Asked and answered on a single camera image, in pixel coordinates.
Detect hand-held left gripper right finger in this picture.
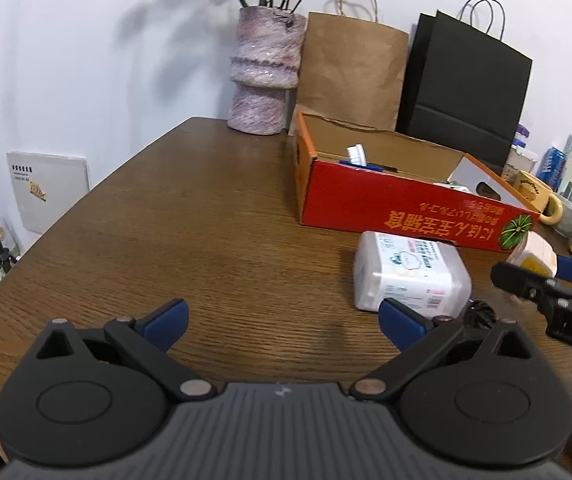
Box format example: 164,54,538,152
348,297,532,402

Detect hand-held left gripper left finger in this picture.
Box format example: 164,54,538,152
36,298,217,402

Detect white wipes pack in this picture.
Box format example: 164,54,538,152
353,231,473,313

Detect orange cardboard box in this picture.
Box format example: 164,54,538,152
293,110,543,252

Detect clear glass bowl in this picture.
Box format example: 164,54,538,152
550,184,572,239

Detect cream bear mug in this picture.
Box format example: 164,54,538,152
514,169,564,226

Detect blue snack packet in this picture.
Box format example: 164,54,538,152
538,147,567,192

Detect clear container white lid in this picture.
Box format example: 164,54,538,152
502,147,539,181

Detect white blue toothbrush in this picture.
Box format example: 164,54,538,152
338,144,399,174

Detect black paper bag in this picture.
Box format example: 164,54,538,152
396,0,534,172

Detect brown paper bag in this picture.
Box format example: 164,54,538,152
288,0,411,134

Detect mottled purple ceramic vase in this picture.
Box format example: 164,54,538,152
226,6,307,136

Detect black cable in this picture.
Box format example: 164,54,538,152
463,298,499,329

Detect white wall panel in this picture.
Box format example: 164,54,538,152
6,149,91,235

